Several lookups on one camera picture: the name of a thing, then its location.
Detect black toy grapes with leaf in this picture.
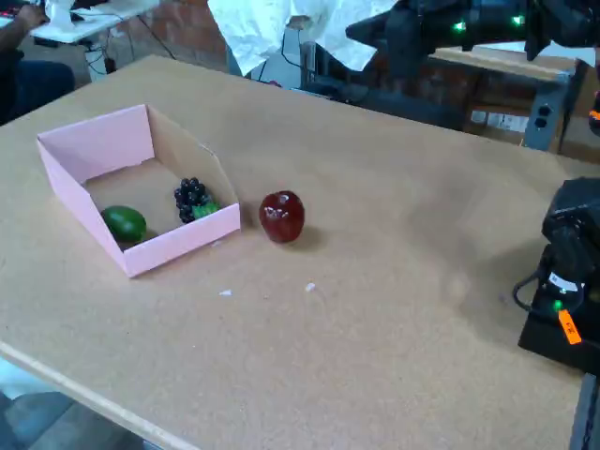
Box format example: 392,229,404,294
173,176,221,225

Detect red toy pomegranate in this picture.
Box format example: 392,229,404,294
259,189,306,244

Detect pink cardboard box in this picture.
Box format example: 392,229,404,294
36,103,243,278

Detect round green toy fruit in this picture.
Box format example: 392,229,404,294
100,204,148,244

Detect white crumpled sheet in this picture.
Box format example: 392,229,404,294
206,0,402,76

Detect cardboard box with white label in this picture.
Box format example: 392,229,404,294
468,110,531,137

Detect wooden workbench with metal leg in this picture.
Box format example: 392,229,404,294
383,37,600,158

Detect white background table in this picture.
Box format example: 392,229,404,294
28,0,160,46

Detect person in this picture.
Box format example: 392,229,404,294
0,2,76,127

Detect white crumpled bag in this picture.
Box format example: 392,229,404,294
44,0,76,32

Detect black cable at arm base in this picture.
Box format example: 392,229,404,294
513,273,545,313

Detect thin black hanging cable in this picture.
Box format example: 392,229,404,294
137,13,178,61

